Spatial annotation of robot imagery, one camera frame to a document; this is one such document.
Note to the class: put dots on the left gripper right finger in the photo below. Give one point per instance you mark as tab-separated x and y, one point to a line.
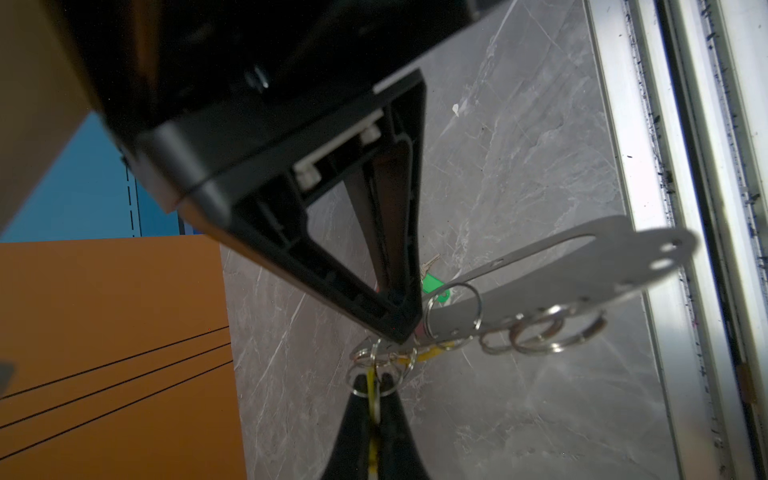
399	458

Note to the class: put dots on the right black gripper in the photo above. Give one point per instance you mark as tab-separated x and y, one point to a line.
209	101

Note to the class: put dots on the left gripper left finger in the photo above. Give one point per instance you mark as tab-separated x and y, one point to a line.
349	458

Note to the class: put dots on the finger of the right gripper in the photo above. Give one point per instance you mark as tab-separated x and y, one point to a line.
272	224
384	191

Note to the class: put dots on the yellow key tag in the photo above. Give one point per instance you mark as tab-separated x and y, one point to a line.
373	392
425	353

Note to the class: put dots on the green key tag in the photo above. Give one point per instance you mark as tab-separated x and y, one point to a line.
431	283

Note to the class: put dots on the aluminium front rail frame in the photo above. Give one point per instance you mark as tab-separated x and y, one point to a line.
684	84

